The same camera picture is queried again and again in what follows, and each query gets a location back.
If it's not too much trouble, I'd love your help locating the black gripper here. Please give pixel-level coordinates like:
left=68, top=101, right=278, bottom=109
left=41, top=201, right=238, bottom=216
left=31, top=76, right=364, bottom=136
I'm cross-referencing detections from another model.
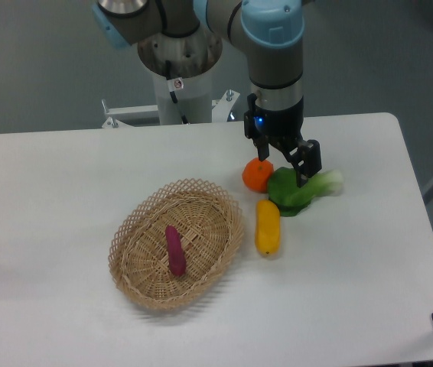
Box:
left=244, top=93, right=322, bottom=187

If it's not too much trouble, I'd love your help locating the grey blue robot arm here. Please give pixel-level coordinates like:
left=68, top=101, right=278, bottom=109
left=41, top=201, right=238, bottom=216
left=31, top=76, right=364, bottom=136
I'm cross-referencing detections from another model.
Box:
left=92, top=1, right=321, bottom=186

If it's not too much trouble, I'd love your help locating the woven wicker basket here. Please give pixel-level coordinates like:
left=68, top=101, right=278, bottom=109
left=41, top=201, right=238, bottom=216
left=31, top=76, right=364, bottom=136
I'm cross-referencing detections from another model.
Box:
left=109, top=178, right=244, bottom=310

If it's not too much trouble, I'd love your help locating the purple sweet potato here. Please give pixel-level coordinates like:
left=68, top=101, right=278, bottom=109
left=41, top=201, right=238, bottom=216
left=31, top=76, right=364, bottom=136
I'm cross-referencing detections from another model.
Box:
left=165, top=226, right=186, bottom=276

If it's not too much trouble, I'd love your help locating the orange tangerine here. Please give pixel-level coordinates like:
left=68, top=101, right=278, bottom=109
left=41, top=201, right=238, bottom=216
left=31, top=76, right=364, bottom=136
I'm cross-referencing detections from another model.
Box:
left=242, top=158, right=274, bottom=193

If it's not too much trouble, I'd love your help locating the green bok choy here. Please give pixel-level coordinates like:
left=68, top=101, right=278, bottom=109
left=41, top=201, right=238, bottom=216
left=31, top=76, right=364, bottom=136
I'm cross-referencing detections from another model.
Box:
left=267, top=167, right=344, bottom=217

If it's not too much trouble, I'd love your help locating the yellow bell pepper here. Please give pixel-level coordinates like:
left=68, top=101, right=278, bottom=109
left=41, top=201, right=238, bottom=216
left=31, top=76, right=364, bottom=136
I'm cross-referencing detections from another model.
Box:
left=255, top=200, right=281, bottom=256

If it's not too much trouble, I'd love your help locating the black cable on pedestal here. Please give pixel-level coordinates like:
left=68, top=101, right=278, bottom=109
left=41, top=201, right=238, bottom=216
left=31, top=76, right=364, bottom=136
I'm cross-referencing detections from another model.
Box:
left=164, top=60, right=190, bottom=125

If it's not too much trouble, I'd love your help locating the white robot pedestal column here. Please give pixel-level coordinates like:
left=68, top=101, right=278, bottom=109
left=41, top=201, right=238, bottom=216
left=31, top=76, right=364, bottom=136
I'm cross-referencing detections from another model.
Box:
left=137, top=26, right=223, bottom=125

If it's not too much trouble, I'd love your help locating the white metal base frame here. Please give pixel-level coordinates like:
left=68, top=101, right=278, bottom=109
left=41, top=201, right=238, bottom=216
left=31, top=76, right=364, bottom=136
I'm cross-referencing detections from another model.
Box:
left=101, top=89, right=240, bottom=128

